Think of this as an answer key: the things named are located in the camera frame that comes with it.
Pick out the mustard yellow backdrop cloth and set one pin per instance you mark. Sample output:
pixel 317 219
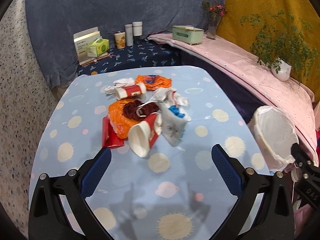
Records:
pixel 243 34

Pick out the brown pencil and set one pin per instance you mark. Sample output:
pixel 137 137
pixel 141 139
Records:
pixel 94 60

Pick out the red white paper cup front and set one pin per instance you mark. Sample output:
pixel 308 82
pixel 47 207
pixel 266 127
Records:
pixel 142 136

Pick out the cream orange printed cup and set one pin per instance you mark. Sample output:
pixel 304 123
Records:
pixel 120 39

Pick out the potted green plant white pot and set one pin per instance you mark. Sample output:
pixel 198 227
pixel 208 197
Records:
pixel 282 37

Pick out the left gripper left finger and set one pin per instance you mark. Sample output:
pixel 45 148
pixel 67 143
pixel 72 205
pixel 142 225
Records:
pixel 47 217

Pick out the red packet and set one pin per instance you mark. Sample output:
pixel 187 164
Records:
pixel 109 137

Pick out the green tissue box holder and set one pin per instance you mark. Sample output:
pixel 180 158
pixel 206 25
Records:
pixel 187 34

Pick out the orange snack bag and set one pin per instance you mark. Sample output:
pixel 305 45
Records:
pixel 119 122

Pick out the white tissue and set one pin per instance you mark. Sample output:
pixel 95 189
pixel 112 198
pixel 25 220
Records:
pixel 125 82

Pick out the green tissue pack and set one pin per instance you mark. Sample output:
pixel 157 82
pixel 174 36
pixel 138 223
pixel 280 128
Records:
pixel 98 47

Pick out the white lined trash bin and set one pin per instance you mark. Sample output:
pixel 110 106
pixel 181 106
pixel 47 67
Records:
pixel 275 134

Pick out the navy patterned cloth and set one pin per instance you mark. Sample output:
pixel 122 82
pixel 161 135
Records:
pixel 144 54

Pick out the glass vase red flowers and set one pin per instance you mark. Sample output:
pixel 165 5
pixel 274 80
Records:
pixel 215 11

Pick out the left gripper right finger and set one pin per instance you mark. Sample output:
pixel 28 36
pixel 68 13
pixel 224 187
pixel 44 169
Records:
pixel 274 218

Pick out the blue grey backdrop cloth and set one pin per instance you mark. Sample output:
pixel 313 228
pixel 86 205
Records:
pixel 53 23

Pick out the white jar dark base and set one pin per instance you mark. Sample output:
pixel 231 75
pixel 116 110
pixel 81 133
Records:
pixel 137 29

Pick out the white plastic bag blue print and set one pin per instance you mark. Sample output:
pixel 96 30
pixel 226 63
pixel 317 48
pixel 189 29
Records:
pixel 174 121

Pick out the orange snack wrapper blue logo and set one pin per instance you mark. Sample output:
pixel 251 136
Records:
pixel 153 82

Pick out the white cardboard box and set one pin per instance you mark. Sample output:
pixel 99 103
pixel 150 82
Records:
pixel 82 39

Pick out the dark red scrunchie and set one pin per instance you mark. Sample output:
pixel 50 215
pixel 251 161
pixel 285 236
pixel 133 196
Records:
pixel 136 110

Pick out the pink bed sheet cloth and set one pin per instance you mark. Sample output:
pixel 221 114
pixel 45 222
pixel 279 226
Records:
pixel 291 96

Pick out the silver white wrapper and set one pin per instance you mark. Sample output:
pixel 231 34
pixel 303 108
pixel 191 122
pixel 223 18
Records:
pixel 170 96

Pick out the tall white bottle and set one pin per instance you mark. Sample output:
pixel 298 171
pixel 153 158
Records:
pixel 129 35

